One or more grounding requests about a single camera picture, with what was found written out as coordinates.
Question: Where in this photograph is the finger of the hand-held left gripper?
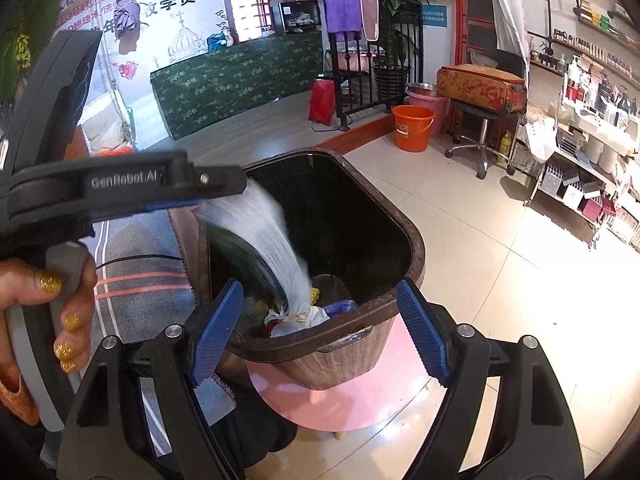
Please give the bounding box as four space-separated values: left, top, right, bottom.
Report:
145 152 247 213

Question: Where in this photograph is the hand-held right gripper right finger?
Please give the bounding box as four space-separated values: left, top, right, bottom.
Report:
395 277 586 480

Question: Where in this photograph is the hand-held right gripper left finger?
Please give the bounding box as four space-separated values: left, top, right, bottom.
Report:
56 279 248 480

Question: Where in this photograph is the brown wood-grain trash bin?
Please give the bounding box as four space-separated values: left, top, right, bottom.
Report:
197 147 427 392

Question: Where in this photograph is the person's left hand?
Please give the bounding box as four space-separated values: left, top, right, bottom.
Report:
0 257 98 391

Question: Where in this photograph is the white swing chair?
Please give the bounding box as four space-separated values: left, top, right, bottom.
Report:
80 90 136 156

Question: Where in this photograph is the green leafy plant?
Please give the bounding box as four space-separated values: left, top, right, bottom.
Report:
0 0 56 106

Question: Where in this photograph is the green patterned counter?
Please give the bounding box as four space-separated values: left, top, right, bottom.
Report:
150 30 326 142

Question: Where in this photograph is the dark cloth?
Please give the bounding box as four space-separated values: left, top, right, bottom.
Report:
210 390 298 468

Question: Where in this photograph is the pink round stool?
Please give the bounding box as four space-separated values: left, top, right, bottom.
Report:
247 317 436 441

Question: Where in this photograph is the red bag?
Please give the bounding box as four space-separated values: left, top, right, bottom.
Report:
308 79 337 127

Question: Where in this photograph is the black metal rack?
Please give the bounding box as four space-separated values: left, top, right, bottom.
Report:
325 0 426 131

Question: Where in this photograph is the red phone booth cabinet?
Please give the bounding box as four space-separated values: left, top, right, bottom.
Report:
220 0 273 43

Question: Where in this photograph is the pink cushion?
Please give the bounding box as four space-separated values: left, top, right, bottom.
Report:
336 52 373 73

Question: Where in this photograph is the black display box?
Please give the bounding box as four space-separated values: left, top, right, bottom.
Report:
277 0 321 31

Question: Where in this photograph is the orange bucket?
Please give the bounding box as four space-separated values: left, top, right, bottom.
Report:
391 105 435 153

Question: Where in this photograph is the purple towel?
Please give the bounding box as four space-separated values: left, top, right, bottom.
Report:
319 0 363 43

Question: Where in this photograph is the black swivel stool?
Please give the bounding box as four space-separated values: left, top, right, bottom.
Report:
444 100 518 180

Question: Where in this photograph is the orange textured cloth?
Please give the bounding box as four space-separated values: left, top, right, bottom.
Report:
0 375 41 427

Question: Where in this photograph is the maroon gift box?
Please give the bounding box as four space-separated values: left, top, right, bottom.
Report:
580 195 618 221

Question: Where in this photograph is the pink bucket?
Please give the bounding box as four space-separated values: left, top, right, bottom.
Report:
406 90 451 136

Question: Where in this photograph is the pink towel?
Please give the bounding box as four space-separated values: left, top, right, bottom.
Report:
357 0 383 42

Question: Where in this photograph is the white paper bag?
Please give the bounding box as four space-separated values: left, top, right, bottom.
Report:
525 117 558 158

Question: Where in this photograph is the white wicker basket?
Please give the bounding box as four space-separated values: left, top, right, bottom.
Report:
607 205 640 251

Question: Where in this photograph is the red gold patterned suitcase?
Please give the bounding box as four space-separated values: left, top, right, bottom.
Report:
436 64 528 115

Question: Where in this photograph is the white trolley cart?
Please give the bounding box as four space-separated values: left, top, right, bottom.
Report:
522 55 640 251

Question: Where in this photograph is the red framed door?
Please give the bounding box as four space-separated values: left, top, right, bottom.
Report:
452 0 506 66

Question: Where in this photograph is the row of small bottles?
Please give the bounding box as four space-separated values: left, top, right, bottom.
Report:
552 30 640 81

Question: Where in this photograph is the white hanging cover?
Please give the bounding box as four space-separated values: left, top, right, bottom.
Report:
487 0 531 68

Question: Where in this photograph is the black pipe fixture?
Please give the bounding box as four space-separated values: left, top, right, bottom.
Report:
545 0 586 56

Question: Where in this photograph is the row of colourful cosmetic boxes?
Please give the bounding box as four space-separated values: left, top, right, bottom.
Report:
575 2 640 38

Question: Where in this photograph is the black cable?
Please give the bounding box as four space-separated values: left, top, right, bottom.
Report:
95 254 185 270

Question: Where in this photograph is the blue wall sign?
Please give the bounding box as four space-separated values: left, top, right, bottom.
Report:
420 5 447 28

